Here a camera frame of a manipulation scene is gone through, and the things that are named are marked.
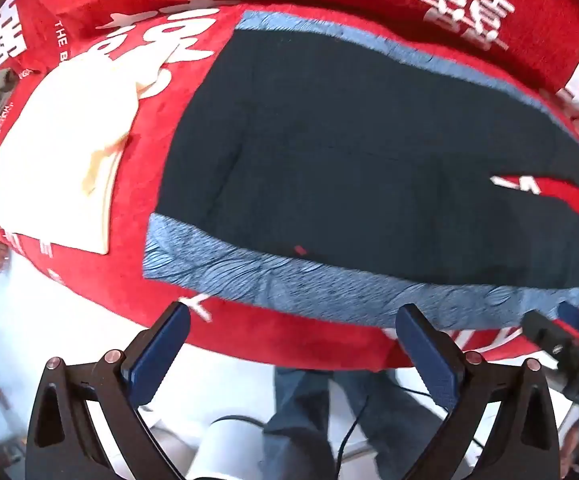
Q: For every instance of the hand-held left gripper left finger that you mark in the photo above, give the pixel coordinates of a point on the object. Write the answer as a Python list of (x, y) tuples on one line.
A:
[(157, 355)]

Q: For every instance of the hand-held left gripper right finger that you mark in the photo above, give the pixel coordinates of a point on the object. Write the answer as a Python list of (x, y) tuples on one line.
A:
[(432, 360)]

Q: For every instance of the black pants with patterned stripes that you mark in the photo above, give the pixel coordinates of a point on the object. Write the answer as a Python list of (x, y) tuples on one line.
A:
[(344, 160)]

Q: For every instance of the white cylindrical object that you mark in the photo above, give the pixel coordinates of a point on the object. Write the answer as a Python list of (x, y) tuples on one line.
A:
[(229, 450)]

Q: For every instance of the person's blue jeans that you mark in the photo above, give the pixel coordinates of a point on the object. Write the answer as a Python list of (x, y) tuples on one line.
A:
[(299, 410)]

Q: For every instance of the red printed blanket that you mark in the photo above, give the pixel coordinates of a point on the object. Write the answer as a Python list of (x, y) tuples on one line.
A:
[(142, 160)]

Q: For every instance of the folded cream cloth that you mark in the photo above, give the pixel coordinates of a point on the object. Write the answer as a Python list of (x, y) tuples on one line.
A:
[(59, 150)]

